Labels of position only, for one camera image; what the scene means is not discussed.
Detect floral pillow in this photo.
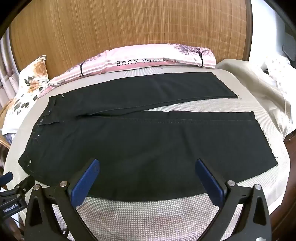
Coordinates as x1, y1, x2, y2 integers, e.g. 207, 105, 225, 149
2, 55, 50, 135

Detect black pants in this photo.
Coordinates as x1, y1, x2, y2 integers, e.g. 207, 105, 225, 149
18, 72, 278, 202

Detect beige blanket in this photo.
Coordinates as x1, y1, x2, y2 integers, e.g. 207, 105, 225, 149
216, 59, 294, 142

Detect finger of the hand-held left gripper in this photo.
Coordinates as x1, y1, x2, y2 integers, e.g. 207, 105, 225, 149
0, 172, 14, 186
13, 176, 35, 194

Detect brown bamboo headboard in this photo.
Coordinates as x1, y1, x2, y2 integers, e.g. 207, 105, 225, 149
9, 0, 253, 80

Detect pink striped pillow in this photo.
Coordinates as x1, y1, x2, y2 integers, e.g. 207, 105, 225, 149
38, 43, 216, 99

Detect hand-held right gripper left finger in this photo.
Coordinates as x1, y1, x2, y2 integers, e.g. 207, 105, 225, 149
25, 158, 100, 241

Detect white dotted cloth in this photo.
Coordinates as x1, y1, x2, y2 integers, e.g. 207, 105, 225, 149
261, 56, 295, 93

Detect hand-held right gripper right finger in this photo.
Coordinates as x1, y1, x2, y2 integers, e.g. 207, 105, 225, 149
195, 159, 271, 241

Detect pale curtain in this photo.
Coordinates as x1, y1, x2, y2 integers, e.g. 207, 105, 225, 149
0, 30, 19, 105

